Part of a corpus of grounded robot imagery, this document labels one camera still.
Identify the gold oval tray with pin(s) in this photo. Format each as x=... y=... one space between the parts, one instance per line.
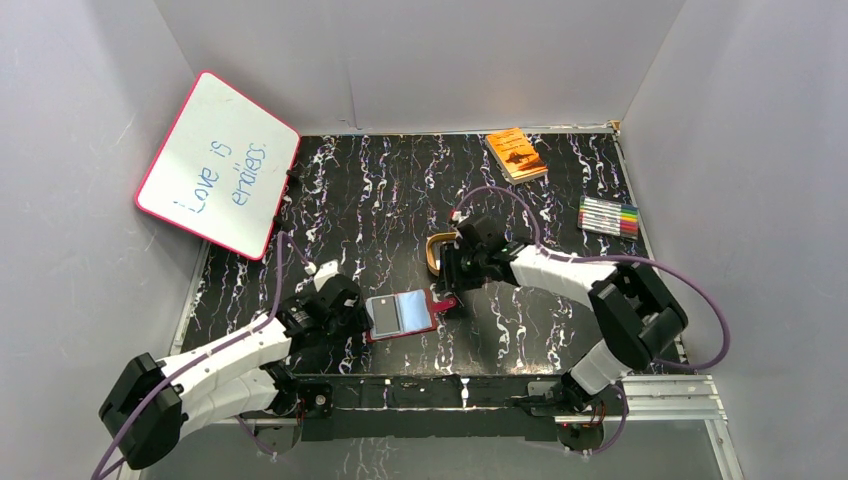
x=434 y=255

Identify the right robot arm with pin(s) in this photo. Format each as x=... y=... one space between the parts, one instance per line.
x=636 y=313

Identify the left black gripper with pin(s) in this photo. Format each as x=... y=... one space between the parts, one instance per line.
x=357 y=312

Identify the pack of coloured markers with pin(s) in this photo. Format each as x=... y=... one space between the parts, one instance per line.
x=609 y=218

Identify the pink framed whiteboard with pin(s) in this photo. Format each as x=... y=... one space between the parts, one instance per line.
x=222 y=169

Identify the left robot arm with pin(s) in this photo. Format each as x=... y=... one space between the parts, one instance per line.
x=156 y=403

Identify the orange book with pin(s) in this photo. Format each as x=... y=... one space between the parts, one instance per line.
x=517 y=157

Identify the aluminium frame rail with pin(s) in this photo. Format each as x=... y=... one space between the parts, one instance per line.
x=675 y=397

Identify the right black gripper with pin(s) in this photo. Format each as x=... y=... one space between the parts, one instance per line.
x=451 y=279

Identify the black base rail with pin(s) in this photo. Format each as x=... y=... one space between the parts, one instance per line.
x=335 y=407

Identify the red card holder wallet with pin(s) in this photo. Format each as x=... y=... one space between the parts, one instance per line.
x=418 y=311

